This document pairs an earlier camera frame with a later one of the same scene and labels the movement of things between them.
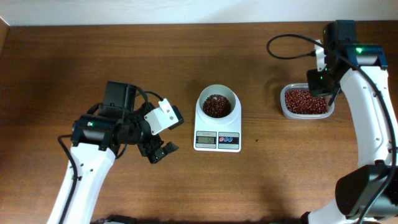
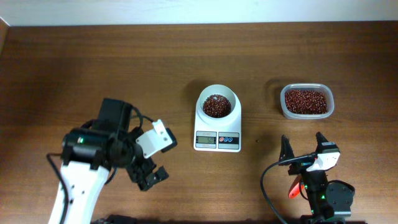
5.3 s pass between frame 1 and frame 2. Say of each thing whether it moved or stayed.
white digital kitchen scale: stayed
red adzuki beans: stayed
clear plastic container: stayed
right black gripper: moved
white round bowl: stayed
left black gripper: moved
